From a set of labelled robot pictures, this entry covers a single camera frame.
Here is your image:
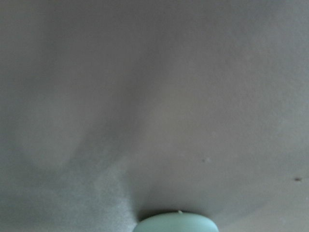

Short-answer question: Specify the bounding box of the green plastic cup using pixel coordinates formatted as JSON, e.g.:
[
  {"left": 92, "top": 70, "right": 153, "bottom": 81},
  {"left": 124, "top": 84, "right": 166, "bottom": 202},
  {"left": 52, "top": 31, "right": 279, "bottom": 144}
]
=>
[{"left": 133, "top": 211, "right": 219, "bottom": 232}]

